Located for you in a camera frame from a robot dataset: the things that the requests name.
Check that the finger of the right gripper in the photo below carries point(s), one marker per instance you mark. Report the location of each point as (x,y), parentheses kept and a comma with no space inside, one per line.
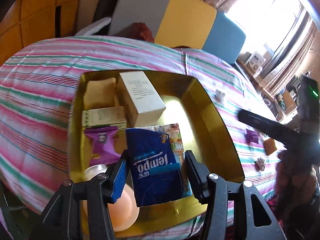
(271,128)

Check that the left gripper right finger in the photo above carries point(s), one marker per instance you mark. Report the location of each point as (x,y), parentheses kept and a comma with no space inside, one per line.
(197,174)

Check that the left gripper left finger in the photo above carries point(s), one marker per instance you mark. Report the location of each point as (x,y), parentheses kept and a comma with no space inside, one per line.
(118,176)

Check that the yellow sponge block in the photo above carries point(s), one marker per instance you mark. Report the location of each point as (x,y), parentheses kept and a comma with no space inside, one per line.
(269,146)
(100,94)

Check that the peach silicone cup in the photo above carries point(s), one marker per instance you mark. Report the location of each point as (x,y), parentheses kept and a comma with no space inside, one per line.
(124,211)

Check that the purple snack packet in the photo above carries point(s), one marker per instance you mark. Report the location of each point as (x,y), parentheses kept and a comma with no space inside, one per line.
(103,146)
(252,136)

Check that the blue Tempo tissue pack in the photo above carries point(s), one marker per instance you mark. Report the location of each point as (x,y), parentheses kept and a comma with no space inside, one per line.
(157,164)

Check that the beige cloth ball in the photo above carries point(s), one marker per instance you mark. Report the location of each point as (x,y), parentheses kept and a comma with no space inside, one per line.
(260,164)

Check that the green beige small carton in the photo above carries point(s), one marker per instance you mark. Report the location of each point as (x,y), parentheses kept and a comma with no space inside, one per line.
(102,117)

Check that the white cardboard box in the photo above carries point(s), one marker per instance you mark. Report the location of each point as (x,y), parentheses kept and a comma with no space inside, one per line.
(143,105)

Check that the white plastic ball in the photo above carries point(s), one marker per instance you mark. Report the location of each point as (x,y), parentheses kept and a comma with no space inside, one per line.
(220,96)

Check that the person right hand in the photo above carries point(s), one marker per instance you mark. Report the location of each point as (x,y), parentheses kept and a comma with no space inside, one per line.
(291,186)

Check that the wooden side desk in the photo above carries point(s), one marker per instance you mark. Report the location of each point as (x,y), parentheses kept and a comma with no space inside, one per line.
(259,84)

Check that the white blue product box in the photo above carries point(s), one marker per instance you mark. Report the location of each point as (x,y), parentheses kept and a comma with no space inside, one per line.
(255,61)

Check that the striped bed sheet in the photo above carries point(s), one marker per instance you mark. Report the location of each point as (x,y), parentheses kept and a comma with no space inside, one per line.
(38,85)

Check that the dark red cloth bag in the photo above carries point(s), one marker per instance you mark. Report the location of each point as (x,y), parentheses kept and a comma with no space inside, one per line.
(139,31)

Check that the grey yellow blue chair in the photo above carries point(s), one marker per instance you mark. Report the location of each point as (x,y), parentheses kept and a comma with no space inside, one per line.
(174,23)

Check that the black rolled mat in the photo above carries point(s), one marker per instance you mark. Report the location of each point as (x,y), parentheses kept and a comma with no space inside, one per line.
(105,0)

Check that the wooden wardrobe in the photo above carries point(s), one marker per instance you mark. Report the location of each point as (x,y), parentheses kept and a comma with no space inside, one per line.
(29,21)

